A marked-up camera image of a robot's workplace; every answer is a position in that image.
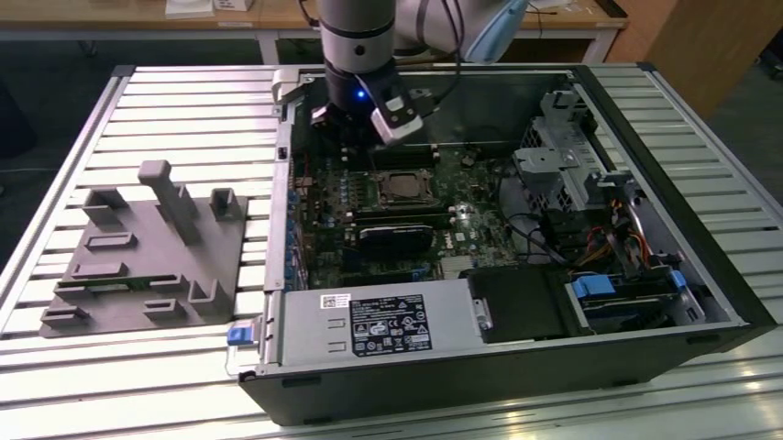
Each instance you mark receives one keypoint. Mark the green circuit board strip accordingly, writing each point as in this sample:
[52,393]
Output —
[137,283]

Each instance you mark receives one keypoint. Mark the black RAM stick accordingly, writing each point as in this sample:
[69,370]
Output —
[403,211]

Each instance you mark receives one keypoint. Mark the blue disk carrier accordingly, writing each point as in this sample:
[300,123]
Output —
[592,286]

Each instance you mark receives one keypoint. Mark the black graphics card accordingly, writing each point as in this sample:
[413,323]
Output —
[393,237]

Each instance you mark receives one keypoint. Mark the grey power supply unit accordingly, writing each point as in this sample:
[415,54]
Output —
[379,321]

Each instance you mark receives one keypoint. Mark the green motherboard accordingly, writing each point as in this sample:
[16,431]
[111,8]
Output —
[483,238]

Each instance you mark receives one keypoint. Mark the small silver heatsink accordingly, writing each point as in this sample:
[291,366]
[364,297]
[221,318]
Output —
[457,267]

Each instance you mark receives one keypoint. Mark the pale blue teach pendant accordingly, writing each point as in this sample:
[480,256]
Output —
[495,36]

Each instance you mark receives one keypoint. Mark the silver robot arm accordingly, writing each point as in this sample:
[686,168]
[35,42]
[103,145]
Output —
[355,36]

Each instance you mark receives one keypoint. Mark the wooden cabinet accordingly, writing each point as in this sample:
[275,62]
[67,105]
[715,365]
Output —
[715,46]

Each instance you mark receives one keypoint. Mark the metal drive cage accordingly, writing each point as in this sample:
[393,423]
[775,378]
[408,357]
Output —
[551,160]

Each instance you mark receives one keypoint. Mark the wooden desk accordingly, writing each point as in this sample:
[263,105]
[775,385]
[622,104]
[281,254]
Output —
[92,20]

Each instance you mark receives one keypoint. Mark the blue plastic tab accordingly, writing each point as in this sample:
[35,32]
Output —
[678,282]

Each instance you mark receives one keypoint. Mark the grey parts rack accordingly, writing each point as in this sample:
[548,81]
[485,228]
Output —
[147,256]

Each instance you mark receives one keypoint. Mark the black plastic bay cover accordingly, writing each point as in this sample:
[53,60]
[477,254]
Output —
[525,302]

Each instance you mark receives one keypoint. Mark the blue case latch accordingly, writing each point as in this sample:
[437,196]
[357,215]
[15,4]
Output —
[240,334]

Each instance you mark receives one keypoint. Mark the black open PC case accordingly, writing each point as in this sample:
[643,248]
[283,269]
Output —
[428,394]

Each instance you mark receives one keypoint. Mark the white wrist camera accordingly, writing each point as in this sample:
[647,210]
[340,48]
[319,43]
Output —
[397,119]

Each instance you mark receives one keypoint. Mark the white box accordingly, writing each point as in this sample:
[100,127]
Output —
[187,8]

